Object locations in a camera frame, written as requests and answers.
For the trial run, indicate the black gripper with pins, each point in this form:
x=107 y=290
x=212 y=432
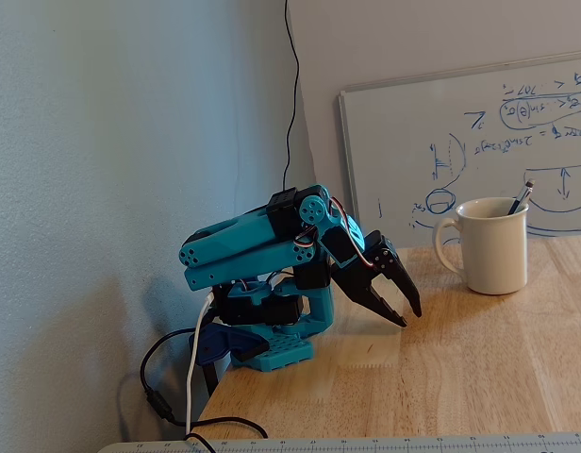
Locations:
x=366 y=274

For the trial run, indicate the dark pen with silver clip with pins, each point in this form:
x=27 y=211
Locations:
x=521 y=196

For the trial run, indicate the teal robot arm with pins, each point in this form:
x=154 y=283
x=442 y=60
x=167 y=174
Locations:
x=234 y=240

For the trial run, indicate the cream ceramic mug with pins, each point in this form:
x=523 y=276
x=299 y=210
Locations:
x=493 y=255

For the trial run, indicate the whiteboard with blue writing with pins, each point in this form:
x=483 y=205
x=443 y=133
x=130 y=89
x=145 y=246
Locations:
x=389 y=141

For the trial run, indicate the translucent gridded cutting mat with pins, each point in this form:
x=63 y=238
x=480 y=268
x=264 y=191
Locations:
x=366 y=446

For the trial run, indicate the blue and black bar clamp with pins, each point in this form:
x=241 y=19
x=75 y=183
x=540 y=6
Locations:
x=215 y=344

